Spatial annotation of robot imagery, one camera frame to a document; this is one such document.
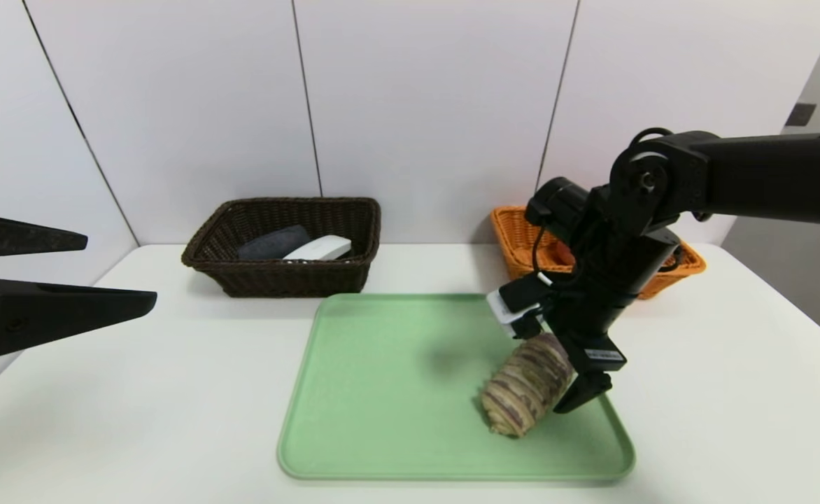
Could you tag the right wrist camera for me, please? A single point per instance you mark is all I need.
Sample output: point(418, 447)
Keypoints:
point(515, 308)

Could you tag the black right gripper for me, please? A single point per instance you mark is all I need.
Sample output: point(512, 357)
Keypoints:
point(600, 355)

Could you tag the dark brown wicker basket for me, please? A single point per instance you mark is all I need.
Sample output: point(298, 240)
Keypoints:
point(291, 280)

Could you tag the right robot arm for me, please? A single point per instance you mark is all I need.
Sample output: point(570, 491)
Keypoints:
point(732, 175)

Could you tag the white whiteboard eraser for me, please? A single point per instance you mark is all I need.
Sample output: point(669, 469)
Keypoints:
point(319, 248)

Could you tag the orange wicker basket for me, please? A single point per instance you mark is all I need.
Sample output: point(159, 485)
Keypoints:
point(515, 238)

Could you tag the light green plastic tray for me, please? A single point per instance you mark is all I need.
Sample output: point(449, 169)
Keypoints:
point(382, 406)

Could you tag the striped purple bread roll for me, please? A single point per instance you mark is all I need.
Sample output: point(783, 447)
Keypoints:
point(522, 392)

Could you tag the black wall fixture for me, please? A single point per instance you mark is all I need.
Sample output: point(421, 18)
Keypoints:
point(802, 114)

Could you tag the dark grey fabric pouch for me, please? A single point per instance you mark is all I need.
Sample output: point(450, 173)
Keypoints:
point(270, 245)

